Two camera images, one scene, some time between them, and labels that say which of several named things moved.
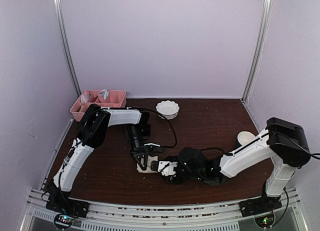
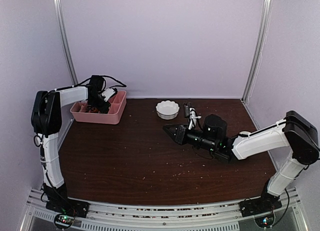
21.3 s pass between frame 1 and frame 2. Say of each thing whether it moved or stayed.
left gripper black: moved
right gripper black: moved
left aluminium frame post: stayed
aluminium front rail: stayed
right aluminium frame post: stayed
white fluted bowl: stayed
